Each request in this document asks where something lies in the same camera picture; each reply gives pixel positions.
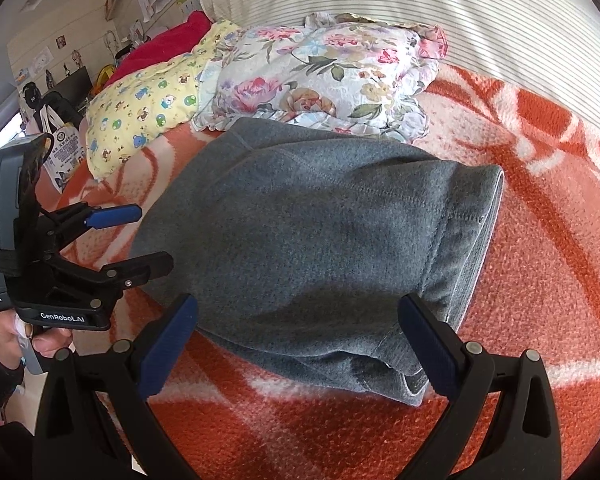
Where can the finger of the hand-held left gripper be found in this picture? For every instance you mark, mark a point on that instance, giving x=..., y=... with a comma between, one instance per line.
x=130, y=270
x=112, y=215

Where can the black monitor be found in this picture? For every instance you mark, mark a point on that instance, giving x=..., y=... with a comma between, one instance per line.
x=75, y=85

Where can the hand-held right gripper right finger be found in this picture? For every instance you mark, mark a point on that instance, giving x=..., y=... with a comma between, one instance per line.
x=430, y=345

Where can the person's left hand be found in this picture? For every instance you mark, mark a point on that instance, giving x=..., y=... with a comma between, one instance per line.
x=2, y=335

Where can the printed white bag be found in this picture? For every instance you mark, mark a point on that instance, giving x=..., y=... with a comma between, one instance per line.
x=65, y=155

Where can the orange and white blanket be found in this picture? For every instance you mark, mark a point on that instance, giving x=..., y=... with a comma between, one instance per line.
x=530, y=260

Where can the floral pillow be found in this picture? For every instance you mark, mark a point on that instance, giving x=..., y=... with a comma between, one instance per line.
x=320, y=75

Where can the red cloth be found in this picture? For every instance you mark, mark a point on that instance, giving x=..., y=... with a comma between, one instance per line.
x=170, y=42

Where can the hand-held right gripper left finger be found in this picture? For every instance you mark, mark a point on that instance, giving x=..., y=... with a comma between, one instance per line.
x=167, y=350

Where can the white striped bedding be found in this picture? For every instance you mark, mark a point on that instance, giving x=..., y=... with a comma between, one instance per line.
x=430, y=0

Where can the yellow cartoon print pillow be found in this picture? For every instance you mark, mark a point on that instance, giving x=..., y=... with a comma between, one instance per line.
x=145, y=105

